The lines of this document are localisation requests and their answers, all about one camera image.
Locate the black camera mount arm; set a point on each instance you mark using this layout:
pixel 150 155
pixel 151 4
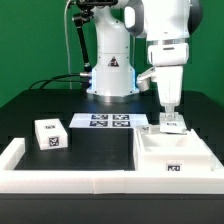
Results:
pixel 85 15

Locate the small white cabinet top block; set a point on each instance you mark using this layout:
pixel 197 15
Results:
pixel 50 134

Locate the white cabinet body box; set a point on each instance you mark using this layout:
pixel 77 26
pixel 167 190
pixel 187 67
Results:
pixel 171 153

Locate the white base tag plate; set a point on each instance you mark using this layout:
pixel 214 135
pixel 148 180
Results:
pixel 100 120

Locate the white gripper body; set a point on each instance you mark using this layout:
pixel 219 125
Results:
pixel 168 61

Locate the white cabinet door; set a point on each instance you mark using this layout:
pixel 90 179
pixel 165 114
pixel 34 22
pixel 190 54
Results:
pixel 150 129
pixel 172 123

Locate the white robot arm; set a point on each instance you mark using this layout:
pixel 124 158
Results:
pixel 150 44

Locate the white U-shaped fence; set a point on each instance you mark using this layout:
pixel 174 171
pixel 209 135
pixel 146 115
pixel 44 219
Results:
pixel 101 182

